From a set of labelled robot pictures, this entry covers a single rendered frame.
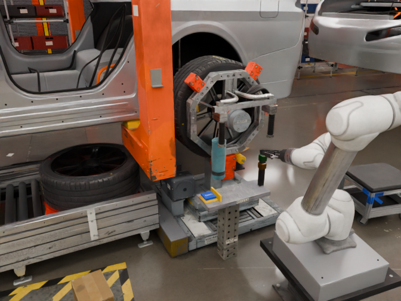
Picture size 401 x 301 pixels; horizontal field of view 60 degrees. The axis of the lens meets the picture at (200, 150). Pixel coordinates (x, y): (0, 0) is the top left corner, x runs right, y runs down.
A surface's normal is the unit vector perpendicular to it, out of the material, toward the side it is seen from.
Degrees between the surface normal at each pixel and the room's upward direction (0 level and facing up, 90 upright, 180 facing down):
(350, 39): 87
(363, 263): 3
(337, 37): 86
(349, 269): 3
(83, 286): 0
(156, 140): 90
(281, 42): 90
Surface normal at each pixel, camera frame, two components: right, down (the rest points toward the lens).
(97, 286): 0.00, -0.92
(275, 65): 0.44, 0.36
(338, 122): -0.91, 0.09
